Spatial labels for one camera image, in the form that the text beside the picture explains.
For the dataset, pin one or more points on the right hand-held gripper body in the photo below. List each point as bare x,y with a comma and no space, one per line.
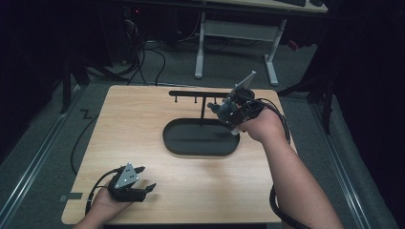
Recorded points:
246,105

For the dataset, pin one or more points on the black keyboard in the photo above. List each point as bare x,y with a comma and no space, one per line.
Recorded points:
291,2

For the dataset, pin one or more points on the black hook rack with tray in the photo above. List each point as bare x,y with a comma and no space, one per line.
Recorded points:
197,136

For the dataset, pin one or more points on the black computer tower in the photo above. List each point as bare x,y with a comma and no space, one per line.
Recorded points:
132,31

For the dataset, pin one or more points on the white frame desk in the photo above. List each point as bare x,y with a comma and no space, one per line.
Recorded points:
237,30

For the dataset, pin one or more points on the grey tape strip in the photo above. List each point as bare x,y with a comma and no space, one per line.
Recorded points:
71,197

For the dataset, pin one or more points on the black computer mouse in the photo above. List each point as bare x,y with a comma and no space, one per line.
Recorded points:
316,2

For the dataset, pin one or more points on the person's left hand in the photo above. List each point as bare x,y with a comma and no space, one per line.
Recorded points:
106,203

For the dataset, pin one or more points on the black metal stand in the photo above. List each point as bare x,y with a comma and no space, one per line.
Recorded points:
67,82
318,92

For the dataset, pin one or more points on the person's right hand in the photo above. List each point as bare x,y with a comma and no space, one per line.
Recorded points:
264,127

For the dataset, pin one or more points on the small red object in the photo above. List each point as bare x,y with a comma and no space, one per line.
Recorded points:
293,45

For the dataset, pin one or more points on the metal floor rail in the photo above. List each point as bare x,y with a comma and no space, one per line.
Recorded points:
344,171
35,159

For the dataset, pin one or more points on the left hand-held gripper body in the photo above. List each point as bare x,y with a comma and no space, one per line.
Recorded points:
125,186

